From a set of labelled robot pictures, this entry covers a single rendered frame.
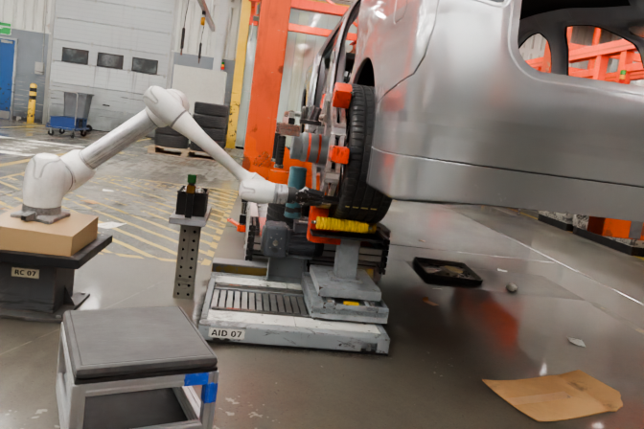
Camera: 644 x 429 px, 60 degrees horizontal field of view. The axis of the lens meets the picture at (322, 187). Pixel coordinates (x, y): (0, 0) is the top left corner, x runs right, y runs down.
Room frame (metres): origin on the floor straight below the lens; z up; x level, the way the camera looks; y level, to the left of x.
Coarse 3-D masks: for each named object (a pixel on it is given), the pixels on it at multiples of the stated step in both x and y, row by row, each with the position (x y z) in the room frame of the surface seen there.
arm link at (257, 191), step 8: (248, 184) 2.42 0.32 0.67; (256, 184) 2.42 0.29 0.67; (264, 184) 2.43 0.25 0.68; (272, 184) 2.45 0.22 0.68; (240, 192) 2.42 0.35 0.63; (248, 192) 2.41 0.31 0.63; (256, 192) 2.41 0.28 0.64; (264, 192) 2.41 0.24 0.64; (272, 192) 2.42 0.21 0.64; (248, 200) 2.43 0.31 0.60; (256, 200) 2.42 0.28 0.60; (264, 200) 2.42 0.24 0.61; (272, 200) 2.43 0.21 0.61
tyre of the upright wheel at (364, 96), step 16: (352, 96) 2.55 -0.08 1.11; (368, 96) 2.55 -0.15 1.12; (352, 112) 2.49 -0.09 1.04; (368, 112) 2.47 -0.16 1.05; (352, 128) 2.43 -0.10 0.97; (368, 128) 2.43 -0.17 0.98; (352, 144) 2.41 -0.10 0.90; (368, 144) 2.41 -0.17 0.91; (352, 160) 2.40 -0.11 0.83; (368, 160) 2.41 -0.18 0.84; (352, 176) 2.41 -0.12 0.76; (352, 192) 2.45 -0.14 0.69; (368, 192) 2.45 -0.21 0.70; (336, 208) 2.54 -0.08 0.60; (352, 208) 2.50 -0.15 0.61; (368, 208) 2.52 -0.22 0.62; (384, 208) 2.51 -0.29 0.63
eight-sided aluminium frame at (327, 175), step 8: (328, 96) 2.71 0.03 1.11; (344, 112) 2.52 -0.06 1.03; (344, 120) 2.49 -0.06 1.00; (320, 128) 2.94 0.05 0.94; (336, 128) 2.45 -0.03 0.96; (344, 128) 2.45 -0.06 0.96; (336, 136) 2.46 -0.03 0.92; (344, 136) 2.45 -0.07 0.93; (328, 152) 2.47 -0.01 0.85; (328, 160) 2.44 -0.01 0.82; (312, 168) 2.93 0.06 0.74; (320, 168) 2.94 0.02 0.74; (328, 168) 2.44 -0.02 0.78; (336, 168) 2.45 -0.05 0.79; (312, 176) 2.89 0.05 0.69; (320, 176) 2.91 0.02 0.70; (328, 176) 2.44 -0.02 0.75; (336, 176) 2.45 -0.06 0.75; (312, 184) 2.85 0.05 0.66; (320, 184) 2.88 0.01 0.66; (336, 184) 2.47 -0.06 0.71; (328, 192) 2.58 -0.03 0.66; (328, 208) 2.60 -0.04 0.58
